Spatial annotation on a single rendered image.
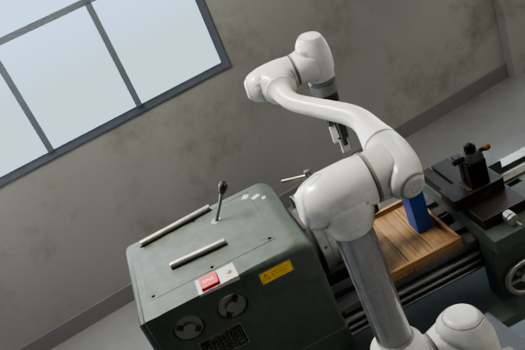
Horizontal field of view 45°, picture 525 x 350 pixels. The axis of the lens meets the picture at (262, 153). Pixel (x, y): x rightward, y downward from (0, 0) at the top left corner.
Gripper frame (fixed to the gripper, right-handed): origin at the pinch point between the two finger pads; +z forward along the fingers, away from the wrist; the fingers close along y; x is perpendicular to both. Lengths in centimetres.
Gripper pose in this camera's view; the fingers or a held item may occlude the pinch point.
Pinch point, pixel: (340, 140)
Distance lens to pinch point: 220.1
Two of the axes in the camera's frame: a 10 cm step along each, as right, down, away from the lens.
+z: 3.1, 7.7, 5.6
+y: -3.2, -4.7, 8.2
